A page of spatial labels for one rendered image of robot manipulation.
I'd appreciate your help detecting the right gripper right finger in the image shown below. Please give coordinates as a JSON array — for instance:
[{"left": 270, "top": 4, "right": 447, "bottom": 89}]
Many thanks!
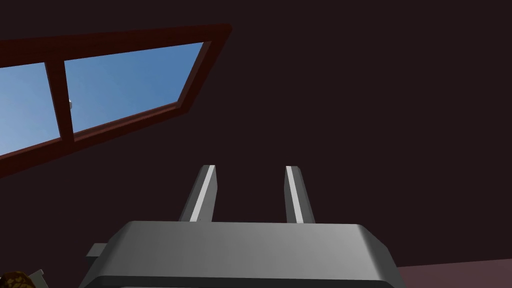
[{"left": 283, "top": 165, "right": 317, "bottom": 225}]

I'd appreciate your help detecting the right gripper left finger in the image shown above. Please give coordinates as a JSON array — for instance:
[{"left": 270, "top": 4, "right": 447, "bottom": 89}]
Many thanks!
[{"left": 178, "top": 164, "right": 218, "bottom": 223}]

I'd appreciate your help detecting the dark red framed window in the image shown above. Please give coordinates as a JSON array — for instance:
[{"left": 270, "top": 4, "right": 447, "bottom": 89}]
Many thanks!
[{"left": 0, "top": 23, "right": 233, "bottom": 177}]

